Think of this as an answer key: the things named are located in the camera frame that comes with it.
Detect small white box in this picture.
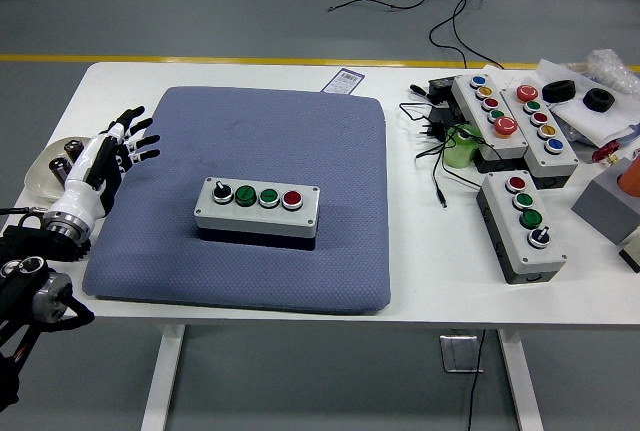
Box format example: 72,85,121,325
618,235,640,273

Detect purple barcode label tag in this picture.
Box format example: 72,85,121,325
322,67,365,95

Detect clear plastic bubble bag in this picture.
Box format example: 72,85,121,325
569,48,640,97

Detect orange cylinder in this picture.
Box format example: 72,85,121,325
617,158,640,197

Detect small red part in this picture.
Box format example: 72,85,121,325
592,142,621,162

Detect black floor cable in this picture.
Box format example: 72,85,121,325
327,0,506,71

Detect grey four-button control box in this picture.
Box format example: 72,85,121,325
475,170,569,286
193,176,321,252

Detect yellow floor tape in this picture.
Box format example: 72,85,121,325
0,53,546,70

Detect grey block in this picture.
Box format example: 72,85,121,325
571,157,640,247

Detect black foam ring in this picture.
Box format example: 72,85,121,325
542,79,576,103
582,88,616,113

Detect white paper sheets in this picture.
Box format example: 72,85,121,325
482,58,640,146

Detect green tape roll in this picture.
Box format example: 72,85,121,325
443,123,482,169

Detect blue-grey padded mat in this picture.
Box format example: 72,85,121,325
81,84,392,316

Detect white table leg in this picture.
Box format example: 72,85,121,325
139,323,187,431
497,328,545,431

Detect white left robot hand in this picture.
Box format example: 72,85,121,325
48,105,162,226

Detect black power adapter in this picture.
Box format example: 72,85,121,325
427,75,464,106

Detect white shallow dish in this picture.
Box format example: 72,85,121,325
24,135,96,205

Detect black plug charger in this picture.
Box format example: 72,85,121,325
415,103,471,145

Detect black cable under table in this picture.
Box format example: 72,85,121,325
467,329,487,431

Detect black cord with barrel plug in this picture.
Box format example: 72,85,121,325
398,100,506,210

